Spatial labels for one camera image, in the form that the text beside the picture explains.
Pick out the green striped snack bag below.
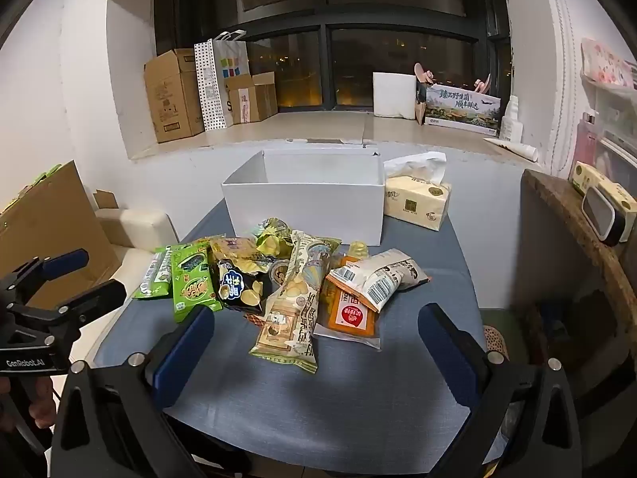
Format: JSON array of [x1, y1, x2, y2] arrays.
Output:
[[133, 245, 182, 300]]

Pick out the green seaweed snack bag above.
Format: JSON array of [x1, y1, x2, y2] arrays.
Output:
[[170, 239, 223, 323]]

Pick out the black potato chip bag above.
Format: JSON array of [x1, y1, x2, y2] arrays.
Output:
[[209, 237, 272, 316]]

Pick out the long cream cracker pack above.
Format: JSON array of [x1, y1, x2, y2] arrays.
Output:
[[249, 230, 341, 374]]

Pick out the white barcode snack bag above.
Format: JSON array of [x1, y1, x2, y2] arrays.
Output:
[[326, 248, 430, 313]]

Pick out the orange snack packet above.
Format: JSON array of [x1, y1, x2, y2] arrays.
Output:
[[313, 252, 382, 351]]

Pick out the small jelly cup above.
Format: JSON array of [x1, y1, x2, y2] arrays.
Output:
[[268, 259, 289, 291]]

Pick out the yellow-green chip bag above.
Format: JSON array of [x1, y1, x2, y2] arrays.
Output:
[[252, 217, 293, 260]]

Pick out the person's left hand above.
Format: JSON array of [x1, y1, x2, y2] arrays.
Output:
[[0, 376, 56, 432]]

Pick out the brown cardboard sheet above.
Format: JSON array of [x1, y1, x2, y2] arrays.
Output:
[[1, 161, 120, 310]]

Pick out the wooden side shelf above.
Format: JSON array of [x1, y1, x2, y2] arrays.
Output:
[[522, 169, 636, 357]]

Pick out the yellow tissue pack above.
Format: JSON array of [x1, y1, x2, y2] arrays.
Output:
[[383, 151, 451, 231]]

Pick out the white alarm clock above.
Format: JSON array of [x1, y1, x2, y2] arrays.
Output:
[[581, 186, 635, 246]]

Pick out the white open storage box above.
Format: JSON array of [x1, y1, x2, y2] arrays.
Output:
[[221, 146, 385, 246]]

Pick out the tall brown cardboard box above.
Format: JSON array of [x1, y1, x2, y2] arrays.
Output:
[[144, 49, 204, 143]]

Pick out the yellow tissue box on shelf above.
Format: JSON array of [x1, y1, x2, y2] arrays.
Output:
[[569, 161, 636, 237]]

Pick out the white plastic bottle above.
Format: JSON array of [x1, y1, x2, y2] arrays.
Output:
[[500, 95, 524, 143]]

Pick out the small open cardboard box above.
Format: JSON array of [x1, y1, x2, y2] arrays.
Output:
[[226, 71, 279, 124]]

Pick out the printed landscape carton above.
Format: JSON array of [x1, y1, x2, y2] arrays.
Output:
[[424, 84, 501, 137]]

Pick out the white dotted paper bag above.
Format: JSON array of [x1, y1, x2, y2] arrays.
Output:
[[193, 29, 249, 132]]

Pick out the clear drawer organizer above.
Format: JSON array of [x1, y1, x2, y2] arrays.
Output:
[[573, 38, 636, 191]]

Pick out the white foam box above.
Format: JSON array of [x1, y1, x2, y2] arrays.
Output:
[[373, 72, 416, 120]]

